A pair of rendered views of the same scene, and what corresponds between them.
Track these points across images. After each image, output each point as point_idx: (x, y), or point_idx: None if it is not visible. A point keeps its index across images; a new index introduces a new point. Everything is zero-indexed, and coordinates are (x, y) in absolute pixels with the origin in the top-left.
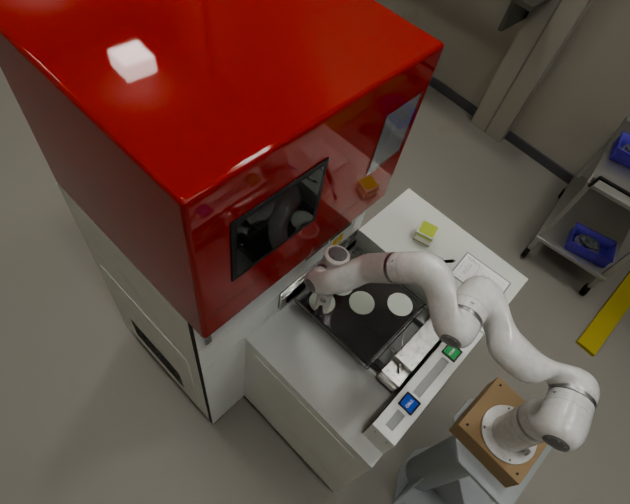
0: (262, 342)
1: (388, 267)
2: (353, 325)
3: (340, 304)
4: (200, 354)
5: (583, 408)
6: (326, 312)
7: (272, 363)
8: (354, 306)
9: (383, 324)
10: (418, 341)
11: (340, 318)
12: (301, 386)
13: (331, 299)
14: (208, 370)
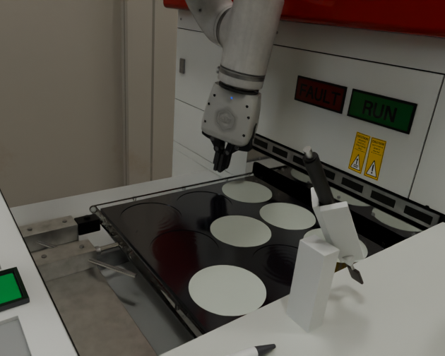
0: (199, 177)
1: None
2: (188, 210)
3: (239, 205)
4: (176, 87)
5: None
6: (201, 126)
7: (165, 179)
8: (232, 220)
9: (176, 246)
10: (102, 312)
11: (208, 201)
12: (118, 191)
13: (215, 104)
14: (176, 150)
